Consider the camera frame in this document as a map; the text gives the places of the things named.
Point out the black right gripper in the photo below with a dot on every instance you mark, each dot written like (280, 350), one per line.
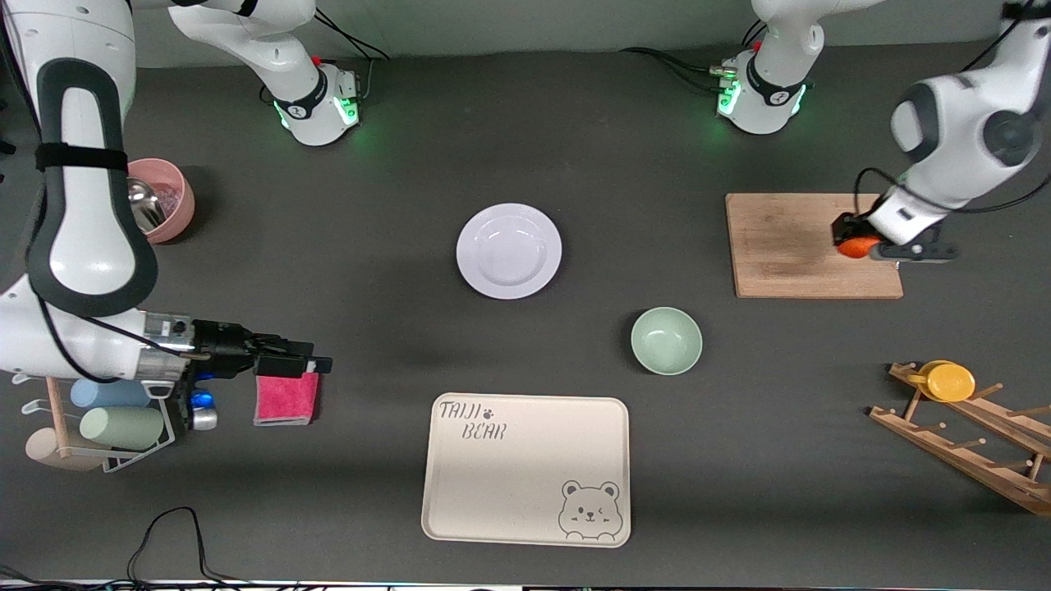
(220, 342)

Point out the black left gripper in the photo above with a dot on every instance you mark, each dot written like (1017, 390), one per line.
(845, 224)

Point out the orange fruit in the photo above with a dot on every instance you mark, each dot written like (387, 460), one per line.
(858, 249)

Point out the white round plate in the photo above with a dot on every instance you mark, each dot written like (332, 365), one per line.
(509, 251)

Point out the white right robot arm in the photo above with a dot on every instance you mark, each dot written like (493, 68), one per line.
(82, 205)

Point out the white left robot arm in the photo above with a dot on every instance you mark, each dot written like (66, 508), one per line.
(952, 131)

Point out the pink folded cloth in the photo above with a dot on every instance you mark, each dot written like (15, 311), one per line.
(286, 402)

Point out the wooden cutting board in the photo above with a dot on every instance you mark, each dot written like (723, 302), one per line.
(780, 246)

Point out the green cup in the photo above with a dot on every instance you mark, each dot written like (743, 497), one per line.
(123, 428)

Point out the blue cup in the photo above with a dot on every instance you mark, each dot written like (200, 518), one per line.
(111, 394)

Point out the pink bowl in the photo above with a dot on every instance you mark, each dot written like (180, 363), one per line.
(176, 205)

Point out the yellow mug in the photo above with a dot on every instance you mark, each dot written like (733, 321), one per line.
(951, 382)

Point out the metal scoop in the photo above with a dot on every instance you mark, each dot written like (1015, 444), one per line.
(141, 205)

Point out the light green bowl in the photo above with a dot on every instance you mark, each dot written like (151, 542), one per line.
(667, 341)

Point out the cream bear print tray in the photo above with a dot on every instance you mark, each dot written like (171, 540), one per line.
(509, 476)

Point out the wooden mug rack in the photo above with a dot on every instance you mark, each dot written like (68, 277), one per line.
(961, 460)

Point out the beige cup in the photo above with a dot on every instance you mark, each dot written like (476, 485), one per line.
(39, 450)

